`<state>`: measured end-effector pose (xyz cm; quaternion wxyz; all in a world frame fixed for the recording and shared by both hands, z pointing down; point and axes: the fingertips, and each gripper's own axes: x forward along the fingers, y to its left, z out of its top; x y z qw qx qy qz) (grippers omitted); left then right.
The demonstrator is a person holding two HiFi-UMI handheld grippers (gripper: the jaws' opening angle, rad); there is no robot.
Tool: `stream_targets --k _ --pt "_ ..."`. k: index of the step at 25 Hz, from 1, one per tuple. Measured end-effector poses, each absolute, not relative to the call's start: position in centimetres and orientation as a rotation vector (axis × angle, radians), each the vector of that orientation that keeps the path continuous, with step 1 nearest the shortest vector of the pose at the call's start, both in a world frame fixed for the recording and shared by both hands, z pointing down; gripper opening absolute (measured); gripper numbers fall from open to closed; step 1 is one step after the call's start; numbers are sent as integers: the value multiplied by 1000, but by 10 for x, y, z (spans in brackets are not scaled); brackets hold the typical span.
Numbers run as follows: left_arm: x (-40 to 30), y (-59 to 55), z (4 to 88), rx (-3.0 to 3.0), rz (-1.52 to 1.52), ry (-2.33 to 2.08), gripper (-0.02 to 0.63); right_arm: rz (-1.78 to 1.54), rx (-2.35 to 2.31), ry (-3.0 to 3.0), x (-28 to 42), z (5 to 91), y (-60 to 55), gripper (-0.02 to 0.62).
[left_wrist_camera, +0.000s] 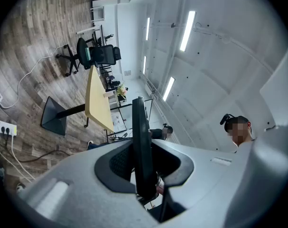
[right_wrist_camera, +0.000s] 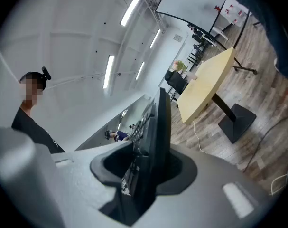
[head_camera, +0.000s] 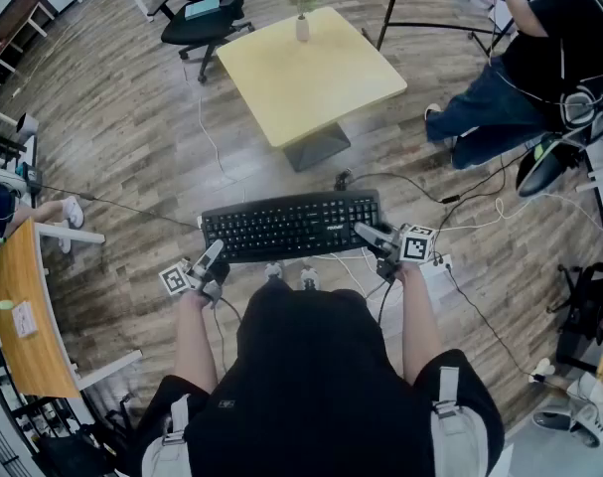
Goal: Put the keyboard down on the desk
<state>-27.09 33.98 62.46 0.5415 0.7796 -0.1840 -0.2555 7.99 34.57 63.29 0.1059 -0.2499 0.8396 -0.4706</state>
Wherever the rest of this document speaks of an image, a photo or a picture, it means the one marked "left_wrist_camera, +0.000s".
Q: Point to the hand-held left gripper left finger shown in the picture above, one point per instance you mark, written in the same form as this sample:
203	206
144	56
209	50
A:
75	198

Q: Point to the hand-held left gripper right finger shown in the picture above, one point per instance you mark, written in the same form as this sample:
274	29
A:
205	186

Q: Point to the person's head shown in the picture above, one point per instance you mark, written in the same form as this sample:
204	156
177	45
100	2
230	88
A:
239	132

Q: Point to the yellow wooden table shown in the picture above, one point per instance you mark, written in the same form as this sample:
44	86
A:
96	103

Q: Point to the long ceiling light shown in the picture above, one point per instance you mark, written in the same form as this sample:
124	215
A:
144	65
187	31
147	28
169	88

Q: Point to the pink flowers in vase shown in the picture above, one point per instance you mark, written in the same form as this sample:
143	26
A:
121	90

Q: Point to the black office chair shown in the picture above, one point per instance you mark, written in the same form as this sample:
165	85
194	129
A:
82	49

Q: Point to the black head-mounted camera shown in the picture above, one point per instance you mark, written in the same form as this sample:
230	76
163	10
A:
225	119

